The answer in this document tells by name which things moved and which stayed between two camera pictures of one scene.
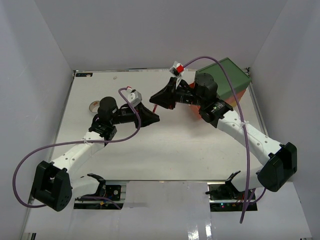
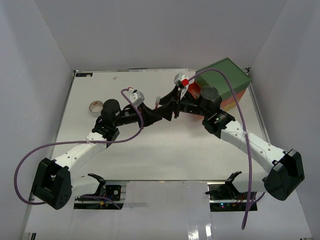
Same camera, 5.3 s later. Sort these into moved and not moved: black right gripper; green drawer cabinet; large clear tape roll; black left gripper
Moved: black right gripper
Not moved: black left gripper; large clear tape roll; green drawer cabinet
